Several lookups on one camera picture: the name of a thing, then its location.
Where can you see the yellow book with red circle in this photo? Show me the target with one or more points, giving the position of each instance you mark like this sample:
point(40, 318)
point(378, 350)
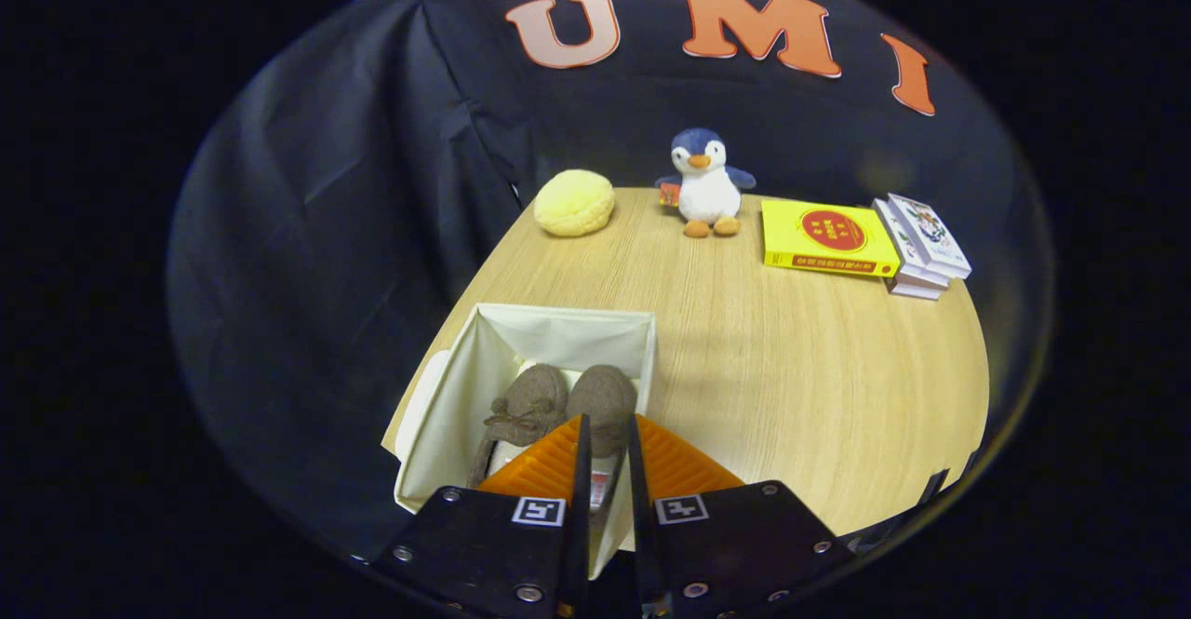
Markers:
point(828, 235)

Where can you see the yellow round plush bun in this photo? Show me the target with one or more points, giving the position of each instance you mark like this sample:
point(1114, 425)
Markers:
point(574, 203)

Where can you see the cream fabric storage box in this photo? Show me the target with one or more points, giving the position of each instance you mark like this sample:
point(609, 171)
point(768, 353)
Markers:
point(558, 335)

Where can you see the brown shoe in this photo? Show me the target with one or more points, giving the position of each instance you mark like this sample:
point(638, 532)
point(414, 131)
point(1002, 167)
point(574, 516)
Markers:
point(535, 396)
point(605, 400)

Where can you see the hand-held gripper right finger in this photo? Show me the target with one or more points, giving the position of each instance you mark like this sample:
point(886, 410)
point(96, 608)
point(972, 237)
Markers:
point(640, 507)

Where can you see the black angular object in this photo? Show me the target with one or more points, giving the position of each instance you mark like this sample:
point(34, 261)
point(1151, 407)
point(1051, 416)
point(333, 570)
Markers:
point(932, 489)

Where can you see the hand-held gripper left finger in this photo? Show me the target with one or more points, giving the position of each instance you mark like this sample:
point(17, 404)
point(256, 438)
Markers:
point(582, 507)

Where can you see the penguin plush toy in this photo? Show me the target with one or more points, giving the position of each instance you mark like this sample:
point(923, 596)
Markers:
point(709, 193)

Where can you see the black backdrop cloth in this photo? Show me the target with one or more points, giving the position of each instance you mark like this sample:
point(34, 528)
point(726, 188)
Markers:
point(307, 228)

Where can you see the illustrated white book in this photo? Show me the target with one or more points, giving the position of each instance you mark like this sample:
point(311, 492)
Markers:
point(930, 233)

